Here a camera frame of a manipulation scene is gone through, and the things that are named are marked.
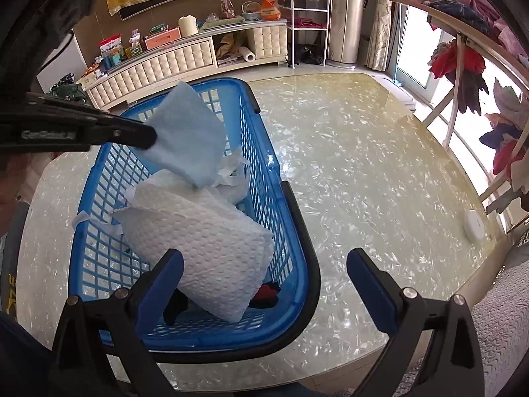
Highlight pink box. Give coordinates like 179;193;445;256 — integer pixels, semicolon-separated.
144;27;183;50

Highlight white cloth strip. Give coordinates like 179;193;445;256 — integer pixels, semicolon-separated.
71;211;125;236

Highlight black and red cloth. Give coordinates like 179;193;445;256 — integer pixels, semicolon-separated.
163;281;282;325

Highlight silver tower air conditioner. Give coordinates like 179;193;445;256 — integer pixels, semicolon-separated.
328;0;366;69

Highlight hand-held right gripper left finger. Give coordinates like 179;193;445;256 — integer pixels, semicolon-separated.
50;248;185;397

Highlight red and white packet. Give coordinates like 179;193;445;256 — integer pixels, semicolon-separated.
99;36;124;56

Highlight blue plastic laundry basket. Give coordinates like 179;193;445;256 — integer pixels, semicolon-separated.
68;78;308;352

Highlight white round device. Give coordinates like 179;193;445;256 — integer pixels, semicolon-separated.
463;210;487;243

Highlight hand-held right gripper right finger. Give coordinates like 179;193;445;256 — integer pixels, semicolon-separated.
346;248;490;397

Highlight brown paper bag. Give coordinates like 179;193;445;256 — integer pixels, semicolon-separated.
217;33;244;65

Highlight white tissue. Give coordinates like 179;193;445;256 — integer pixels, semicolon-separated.
213;149;251;205

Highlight white metal shelf rack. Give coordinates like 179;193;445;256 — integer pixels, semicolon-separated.
275;0;331;69

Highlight light blue cloth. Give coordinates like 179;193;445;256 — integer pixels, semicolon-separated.
138;80;227;189

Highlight white embossed towel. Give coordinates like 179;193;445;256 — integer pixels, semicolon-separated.
111;192;275;323

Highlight patterned beige curtain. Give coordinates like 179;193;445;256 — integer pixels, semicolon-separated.
366;0;399;71

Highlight white tufted cabinet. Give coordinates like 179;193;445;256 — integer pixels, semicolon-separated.
83;19;290;110

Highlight wooden drying rack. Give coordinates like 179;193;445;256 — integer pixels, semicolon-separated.
388;0;529;216

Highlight pile of hanging clothes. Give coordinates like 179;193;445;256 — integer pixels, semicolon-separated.
409;0;529;195

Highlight white appliance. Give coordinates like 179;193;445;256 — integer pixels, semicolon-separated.
36;40;89;94

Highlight orange bag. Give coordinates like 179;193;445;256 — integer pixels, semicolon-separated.
260;0;282;21

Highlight black shoes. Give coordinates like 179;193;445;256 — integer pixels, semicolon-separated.
295;43;325;66

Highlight fluffy grey-white blanket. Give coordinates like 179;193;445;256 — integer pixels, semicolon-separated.
471;256;529;397

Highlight glass balcony door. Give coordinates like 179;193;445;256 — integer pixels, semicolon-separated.
397;0;455;104

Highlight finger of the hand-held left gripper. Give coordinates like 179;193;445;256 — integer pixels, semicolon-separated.
0;92;158;152

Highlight dark green bag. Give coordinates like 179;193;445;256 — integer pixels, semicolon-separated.
45;73;89;100

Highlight person's left hand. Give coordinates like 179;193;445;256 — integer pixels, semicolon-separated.
0;151;56;216

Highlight white pillar candle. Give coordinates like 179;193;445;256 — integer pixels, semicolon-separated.
179;15;199;37

